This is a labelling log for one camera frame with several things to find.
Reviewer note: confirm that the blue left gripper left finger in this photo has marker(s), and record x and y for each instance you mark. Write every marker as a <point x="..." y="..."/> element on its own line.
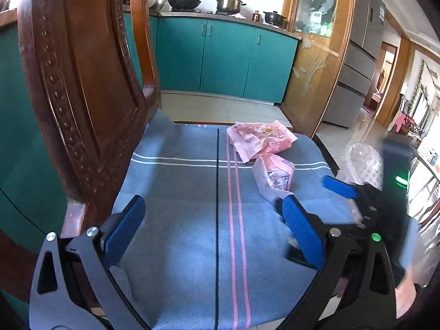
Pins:
<point x="118" y="231"/>

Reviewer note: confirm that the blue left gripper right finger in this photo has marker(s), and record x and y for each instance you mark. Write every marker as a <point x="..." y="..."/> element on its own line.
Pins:
<point x="306" y="230"/>

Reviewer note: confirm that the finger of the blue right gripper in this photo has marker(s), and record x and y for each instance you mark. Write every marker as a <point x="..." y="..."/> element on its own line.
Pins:
<point x="341" y="188"/>

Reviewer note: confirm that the pink printed wrapper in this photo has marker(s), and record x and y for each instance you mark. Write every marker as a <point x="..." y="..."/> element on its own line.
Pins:
<point x="273" y="175"/>

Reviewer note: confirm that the pink plastic bag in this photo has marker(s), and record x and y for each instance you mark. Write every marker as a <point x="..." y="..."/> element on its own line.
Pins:
<point x="251" y="140"/>

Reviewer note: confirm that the teal kitchen cabinet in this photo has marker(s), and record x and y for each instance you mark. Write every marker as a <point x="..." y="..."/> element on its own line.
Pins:
<point x="214" y="55"/>

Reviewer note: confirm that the person's right hand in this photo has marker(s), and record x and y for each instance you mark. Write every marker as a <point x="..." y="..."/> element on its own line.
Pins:
<point x="405" y="294"/>

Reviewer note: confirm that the blue striped chair cushion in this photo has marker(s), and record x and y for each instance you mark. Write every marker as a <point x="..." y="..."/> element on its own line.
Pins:
<point x="210" y="252"/>

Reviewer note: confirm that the carved wooden chair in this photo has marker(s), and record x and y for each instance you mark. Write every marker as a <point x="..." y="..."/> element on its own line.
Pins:
<point x="79" y="83"/>

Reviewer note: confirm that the silver refrigerator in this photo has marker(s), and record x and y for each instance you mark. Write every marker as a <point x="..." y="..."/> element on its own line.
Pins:
<point x="357" y="72"/>

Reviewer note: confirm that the wooden glass door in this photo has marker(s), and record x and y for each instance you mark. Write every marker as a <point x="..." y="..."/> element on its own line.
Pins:
<point x="316" y="69"/>

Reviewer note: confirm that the black casserole pot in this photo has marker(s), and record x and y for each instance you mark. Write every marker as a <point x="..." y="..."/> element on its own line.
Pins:
<point x="275" y="19"/>

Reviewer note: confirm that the red jar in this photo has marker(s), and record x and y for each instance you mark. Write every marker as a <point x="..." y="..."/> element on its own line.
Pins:
<point x="256" y="16"/>

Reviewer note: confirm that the steel stock pot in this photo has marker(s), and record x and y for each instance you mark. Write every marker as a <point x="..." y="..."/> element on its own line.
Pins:
<point x="229" y="7"/>

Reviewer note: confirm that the black wok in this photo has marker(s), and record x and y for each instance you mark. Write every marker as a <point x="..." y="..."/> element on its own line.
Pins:
<point x="184" y="5"/>

